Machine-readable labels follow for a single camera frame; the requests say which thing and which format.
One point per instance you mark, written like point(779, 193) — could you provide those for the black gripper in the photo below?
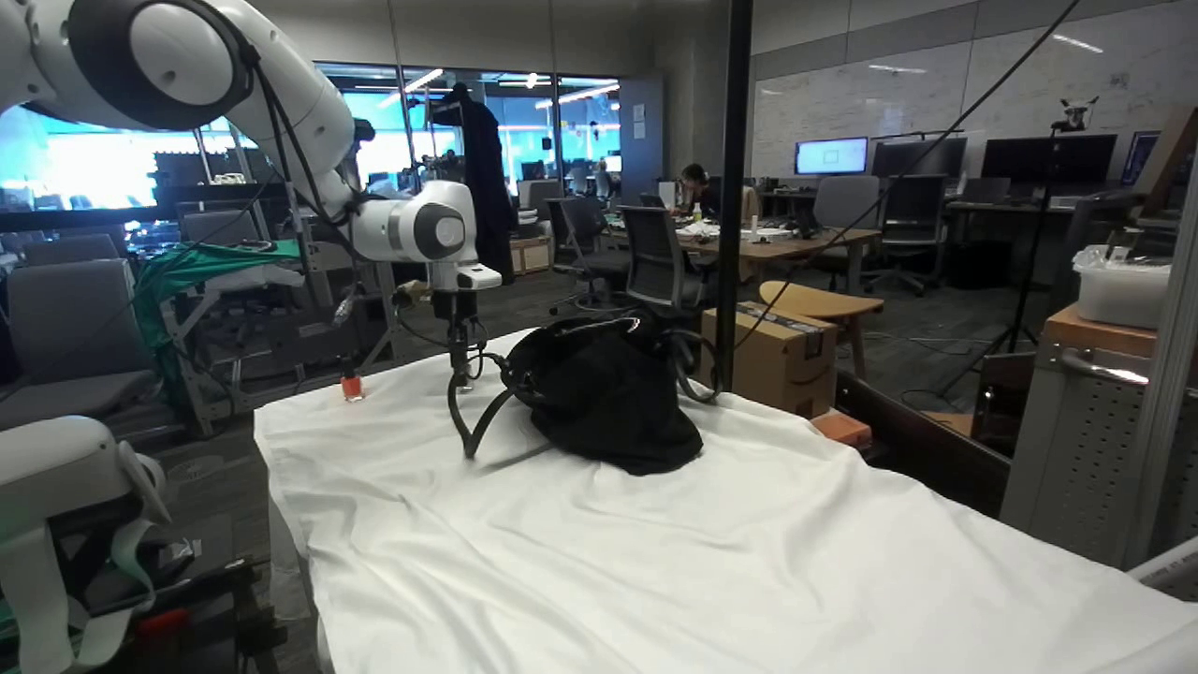
point(461, 329)

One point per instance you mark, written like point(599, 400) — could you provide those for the red nail polish bottle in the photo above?
point(354, 388)

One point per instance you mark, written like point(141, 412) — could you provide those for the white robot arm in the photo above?
point(179, 65)

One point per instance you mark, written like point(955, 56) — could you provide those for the black office chair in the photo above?
point(658, 258)

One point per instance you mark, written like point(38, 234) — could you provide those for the white tablecloth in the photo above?
point(775, 551)

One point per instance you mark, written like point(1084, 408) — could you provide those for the wooden side table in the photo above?
point(839, 308)

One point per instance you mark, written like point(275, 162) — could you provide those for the cardboard box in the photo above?
point(783, 359)

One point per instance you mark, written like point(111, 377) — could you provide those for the black vertical pole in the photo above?
point(733, 186)

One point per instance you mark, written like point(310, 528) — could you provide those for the computer monitor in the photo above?
point(833, 158)

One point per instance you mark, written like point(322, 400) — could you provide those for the white plastic container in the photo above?
point(1119, 289)

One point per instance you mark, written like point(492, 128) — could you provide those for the grey metal cabinet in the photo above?
point(1107, 453)

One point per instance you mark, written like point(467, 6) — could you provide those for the black camera tripod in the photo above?
point(1015, 329)

